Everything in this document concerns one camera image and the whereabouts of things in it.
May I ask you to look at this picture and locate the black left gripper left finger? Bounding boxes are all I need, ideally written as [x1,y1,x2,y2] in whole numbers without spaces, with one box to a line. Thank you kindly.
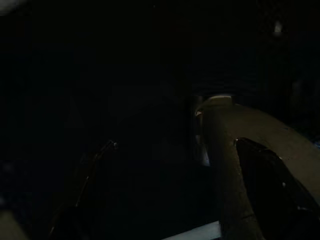
[48,139,120,240]

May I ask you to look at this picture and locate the tan fabric sofa armrest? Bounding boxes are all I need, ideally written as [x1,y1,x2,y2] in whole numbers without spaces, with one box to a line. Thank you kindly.
[197,96,320,240]

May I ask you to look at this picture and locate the pale flat board edge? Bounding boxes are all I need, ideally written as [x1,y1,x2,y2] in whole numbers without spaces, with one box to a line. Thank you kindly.
[162,221,221,240]

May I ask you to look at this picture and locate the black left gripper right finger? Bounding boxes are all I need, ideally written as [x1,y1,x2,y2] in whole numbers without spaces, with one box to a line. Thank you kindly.
[234,137,320,240]

